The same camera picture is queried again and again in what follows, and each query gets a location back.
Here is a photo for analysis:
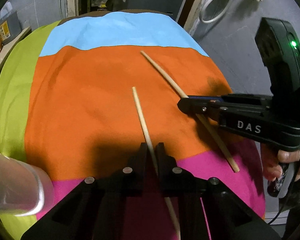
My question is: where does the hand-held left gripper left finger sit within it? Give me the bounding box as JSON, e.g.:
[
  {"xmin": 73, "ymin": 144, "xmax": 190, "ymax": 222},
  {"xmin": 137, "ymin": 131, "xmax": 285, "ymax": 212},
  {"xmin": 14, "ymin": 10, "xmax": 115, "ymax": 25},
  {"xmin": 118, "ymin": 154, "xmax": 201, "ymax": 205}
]
[{"xmin": 20, "ymin": 142, "xmax": 158, "ymax": 240}]

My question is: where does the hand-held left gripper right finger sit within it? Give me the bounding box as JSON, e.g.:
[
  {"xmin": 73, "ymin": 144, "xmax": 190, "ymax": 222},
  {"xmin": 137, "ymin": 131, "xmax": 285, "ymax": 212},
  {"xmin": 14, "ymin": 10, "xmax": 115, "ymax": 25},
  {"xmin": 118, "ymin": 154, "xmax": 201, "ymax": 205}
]
[{"xmin": 155, "ymin": 142, "xmax": 282, "ymax": 240}]

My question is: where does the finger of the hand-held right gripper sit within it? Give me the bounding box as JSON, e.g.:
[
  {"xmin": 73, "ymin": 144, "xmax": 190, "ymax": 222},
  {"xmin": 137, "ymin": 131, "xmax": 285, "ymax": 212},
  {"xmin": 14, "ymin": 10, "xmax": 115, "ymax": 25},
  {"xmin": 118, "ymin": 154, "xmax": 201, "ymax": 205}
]
[
  {"xmin": 187, "ymin": 94, "xmax": 274, "ymax": 106},
  {"xmin": 177, "ymin": 97, "xmax": 271, "ymax": 123}
]

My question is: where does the wooden chopstick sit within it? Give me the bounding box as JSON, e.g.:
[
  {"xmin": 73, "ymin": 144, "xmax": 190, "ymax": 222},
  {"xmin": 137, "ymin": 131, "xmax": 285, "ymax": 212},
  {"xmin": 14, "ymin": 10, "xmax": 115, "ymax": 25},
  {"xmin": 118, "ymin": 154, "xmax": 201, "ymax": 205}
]
[
  {"xmin": 132, "ymin": 86, "xmax": 182, "ymax": 240},
  {"xmin": 139, "ymin": 51, "xmax": 240, "ymax": 173}
]

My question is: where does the white plastic utensil basket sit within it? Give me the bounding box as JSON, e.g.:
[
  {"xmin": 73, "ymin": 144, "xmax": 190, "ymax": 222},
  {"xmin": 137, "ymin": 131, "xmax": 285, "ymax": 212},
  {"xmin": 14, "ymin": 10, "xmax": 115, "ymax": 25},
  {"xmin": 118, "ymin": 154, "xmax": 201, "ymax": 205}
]
[{"xmin": 0, "ymin": 148, "xmax": 55, "ymax": 217}]

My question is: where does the person's right hand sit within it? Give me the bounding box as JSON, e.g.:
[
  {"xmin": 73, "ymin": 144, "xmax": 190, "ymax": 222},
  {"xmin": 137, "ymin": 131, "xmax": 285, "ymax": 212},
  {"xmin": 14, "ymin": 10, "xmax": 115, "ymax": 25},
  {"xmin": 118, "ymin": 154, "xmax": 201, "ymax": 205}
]
[{"xmin": 261, "ymin": 142, "xmax": 300, "ymax": 181}]

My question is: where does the colourful striped cloth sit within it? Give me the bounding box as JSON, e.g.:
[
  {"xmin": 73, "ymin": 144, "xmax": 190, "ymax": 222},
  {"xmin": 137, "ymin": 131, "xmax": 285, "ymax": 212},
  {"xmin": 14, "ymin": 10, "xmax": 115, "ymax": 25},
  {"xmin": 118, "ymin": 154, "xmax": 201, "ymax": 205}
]
[{"xmin": 0, "ymin": 9, "xmax": 267, "ymax": 240}]

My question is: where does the large oil jug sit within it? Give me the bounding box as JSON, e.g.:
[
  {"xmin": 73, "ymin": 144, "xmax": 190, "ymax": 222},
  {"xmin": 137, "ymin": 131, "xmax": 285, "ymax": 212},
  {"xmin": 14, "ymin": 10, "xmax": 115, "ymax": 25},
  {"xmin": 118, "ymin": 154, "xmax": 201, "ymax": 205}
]
[{"xmin": 0, "ymin": 11, "xmax": 22, "ymax": 42}]

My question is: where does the white hose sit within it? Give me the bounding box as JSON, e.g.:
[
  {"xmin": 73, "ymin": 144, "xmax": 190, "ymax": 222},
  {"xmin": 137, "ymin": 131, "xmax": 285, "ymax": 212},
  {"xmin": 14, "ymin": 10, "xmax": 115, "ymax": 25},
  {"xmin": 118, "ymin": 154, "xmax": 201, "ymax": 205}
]
[{"xmin": 199, "ymin": 0, "xmax": 240, "ymax": 24}]

